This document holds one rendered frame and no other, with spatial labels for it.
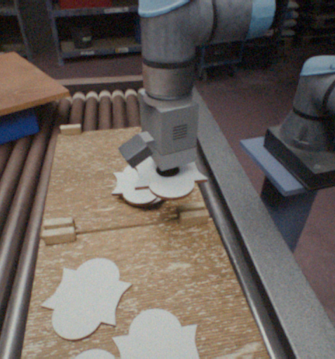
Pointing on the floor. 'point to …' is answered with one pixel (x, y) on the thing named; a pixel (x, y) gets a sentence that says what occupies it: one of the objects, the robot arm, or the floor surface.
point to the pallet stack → (320, 22)
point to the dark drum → (259, 45)
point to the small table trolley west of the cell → (216, 62)
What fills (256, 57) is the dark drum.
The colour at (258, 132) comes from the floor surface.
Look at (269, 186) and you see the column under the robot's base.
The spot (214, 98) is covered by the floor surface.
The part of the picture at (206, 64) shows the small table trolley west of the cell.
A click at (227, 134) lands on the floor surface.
